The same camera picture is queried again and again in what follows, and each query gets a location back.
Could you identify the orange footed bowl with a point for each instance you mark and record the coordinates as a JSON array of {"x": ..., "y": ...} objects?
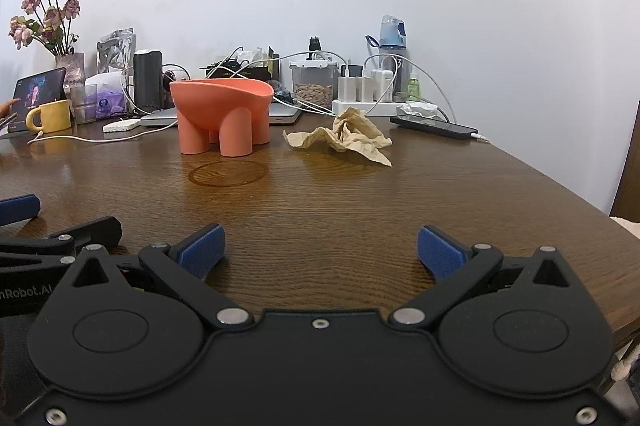
[{"x": 220, "y": 101}]

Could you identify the black power adapter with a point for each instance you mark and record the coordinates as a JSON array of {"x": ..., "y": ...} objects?
[{"x": 355, "y": 71}]

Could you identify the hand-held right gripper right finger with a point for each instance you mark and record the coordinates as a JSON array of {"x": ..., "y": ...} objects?
[{"x": 440, "y": 251}]

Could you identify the small black object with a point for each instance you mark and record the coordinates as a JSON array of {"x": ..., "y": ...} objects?
[{"x": 314, "y": 43}]

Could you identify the glass vase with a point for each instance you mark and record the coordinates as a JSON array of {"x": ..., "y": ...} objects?
[{"x": 72, "y": 68}]

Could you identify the clear blue-lidded water bottle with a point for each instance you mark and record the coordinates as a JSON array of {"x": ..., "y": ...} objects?
[{"x": 392, "y": 51}]

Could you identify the small green bottle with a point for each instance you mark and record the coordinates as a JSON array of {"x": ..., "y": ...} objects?
[{"x": 413, "y": 88}]

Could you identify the silver foil bag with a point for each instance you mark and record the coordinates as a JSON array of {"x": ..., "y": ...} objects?
[{"x": 116, "y": 51}]

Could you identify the white charger plug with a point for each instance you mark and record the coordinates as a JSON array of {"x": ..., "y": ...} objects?
[
  {"x": 347, "y": 90},
  {"x": 365, "y": 90},
  {"x": 384, "y": 86}
]

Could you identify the crumpled white tissue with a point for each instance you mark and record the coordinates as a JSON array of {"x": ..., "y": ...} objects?
[{"x": 417, "y": 108}]

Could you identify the tablet with stand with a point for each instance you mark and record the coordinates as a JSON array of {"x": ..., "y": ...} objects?
[{"x": 40, "y": 86}]

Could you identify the white seat cushion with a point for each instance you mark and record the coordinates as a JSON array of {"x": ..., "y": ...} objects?
[{"x": 627, "y": 227}]

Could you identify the purple tissue pack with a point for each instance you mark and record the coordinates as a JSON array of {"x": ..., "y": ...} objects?
[{"x": 105, "y": 103}]

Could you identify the black speaker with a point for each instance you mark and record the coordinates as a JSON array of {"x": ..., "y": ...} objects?
[{"x": 148, "y": 81}]

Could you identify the brown wooden furniture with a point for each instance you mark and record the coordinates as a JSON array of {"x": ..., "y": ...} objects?
[{"x": 627, "y": 186}]

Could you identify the silver laptop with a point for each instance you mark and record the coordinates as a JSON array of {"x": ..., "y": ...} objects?
[{"x": 285, "y": 116}]

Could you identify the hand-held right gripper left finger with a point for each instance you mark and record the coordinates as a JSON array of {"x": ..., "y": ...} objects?
[{"x": 202, "y": 251}]

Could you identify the white foam block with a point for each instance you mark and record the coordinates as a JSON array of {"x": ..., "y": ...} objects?
[{"x": 121, "y": 126}]

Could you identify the clear nut container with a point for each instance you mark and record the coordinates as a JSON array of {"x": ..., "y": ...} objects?
[{"x": 312, "y": 93}]

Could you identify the yellow mug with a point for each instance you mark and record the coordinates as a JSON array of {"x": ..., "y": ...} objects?
[{"x": 52, "y": 116}]

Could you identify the white power strip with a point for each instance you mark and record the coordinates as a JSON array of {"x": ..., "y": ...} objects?
[{"x": 380, "y": 108}]

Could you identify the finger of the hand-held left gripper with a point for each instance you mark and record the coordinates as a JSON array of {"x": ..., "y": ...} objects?
[
  {"x": 20, "y": 207},
  {"x": 95, "y": 233}
]

